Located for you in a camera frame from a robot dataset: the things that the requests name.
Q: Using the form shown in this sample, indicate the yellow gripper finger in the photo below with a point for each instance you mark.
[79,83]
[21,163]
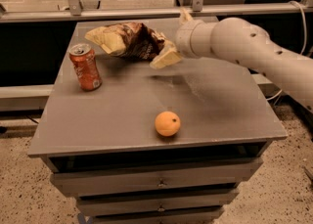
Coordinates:
[168,56]
[184,16]

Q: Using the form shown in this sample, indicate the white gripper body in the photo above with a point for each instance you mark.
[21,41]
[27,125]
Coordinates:
[184,39]

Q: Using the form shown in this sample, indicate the brown chip bag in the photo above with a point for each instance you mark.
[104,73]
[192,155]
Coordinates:
[128,40]

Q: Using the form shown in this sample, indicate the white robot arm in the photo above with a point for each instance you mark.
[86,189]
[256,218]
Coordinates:
[240,42]

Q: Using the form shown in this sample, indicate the red coke can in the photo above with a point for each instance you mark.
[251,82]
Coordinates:
[82,56]

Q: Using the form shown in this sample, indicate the orange fruit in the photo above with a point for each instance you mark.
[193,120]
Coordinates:
[167,124]

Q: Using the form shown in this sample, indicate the grey drawer cabinet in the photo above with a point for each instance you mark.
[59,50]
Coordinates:
[104,151]

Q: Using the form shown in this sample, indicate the metal railing frame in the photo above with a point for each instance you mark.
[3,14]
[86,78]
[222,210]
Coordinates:
[34,33]

